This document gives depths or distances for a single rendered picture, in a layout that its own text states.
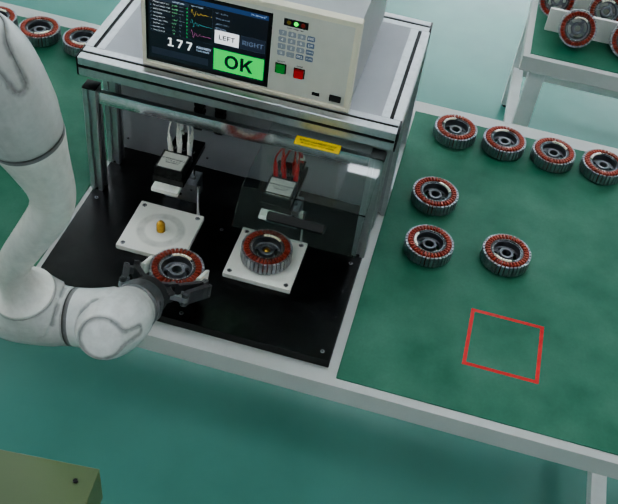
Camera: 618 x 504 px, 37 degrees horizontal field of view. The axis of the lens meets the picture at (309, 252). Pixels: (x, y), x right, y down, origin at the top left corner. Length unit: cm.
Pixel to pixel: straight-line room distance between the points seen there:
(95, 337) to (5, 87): 53
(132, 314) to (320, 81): 62
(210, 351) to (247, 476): 77
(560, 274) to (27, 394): 151
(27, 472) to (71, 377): 117
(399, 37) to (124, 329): 97
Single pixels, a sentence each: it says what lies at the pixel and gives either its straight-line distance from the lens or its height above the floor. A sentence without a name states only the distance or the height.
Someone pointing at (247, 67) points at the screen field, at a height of 117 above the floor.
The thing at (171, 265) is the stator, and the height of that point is 84.
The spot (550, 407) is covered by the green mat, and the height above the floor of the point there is 75.
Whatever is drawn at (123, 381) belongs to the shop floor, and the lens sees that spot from 275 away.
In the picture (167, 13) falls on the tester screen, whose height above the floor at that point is 125.
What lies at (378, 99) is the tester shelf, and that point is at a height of 111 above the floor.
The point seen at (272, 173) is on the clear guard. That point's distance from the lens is 176.
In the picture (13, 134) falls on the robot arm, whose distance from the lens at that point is 115.
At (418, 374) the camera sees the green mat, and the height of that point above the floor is 75.
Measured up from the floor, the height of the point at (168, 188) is 88.
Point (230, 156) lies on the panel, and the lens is 217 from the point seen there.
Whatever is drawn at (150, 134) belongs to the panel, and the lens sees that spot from 222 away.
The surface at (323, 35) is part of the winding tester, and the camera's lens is 177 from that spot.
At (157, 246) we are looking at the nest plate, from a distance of 201.
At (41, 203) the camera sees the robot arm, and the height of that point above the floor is 135.
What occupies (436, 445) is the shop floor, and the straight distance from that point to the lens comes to 271.
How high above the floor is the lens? 222
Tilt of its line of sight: 45 degrees down
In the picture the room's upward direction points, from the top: 8 degrees clockwise
